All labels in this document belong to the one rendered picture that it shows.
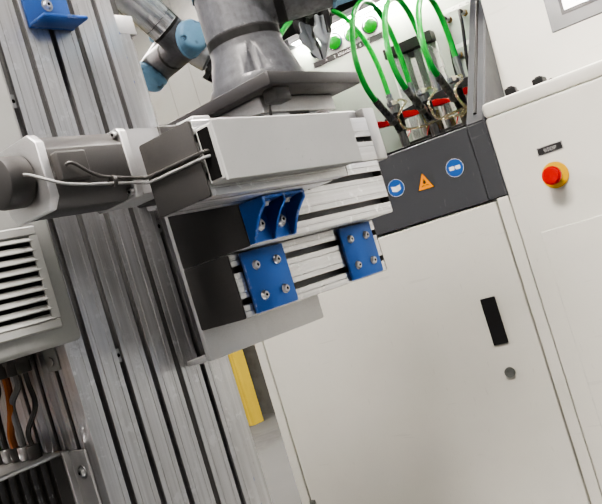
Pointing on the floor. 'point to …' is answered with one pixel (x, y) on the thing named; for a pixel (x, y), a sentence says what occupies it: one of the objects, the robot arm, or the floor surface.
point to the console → (578, 214)
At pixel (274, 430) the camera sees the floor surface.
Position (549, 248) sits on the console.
